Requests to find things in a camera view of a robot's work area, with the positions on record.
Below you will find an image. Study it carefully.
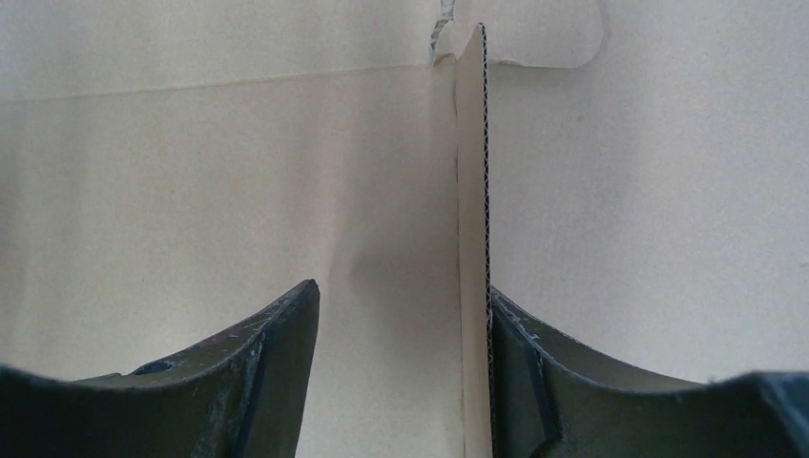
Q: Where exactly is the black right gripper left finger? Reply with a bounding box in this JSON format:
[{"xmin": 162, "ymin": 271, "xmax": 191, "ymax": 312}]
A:
[{"xmin": 1, "ymin": 280, "xmax": 320, "ymax": 457}]

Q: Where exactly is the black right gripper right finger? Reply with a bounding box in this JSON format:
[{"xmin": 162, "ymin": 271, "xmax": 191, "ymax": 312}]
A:
[{"xmin": 489, "ymin": 290, "xmax": 808, "ymax": 457}]

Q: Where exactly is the brown cardboard box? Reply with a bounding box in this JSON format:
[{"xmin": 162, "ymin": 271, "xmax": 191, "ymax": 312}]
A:
[{"xmin": 1, "ymin": 1, "xmax": 808, "ymax": 457}]

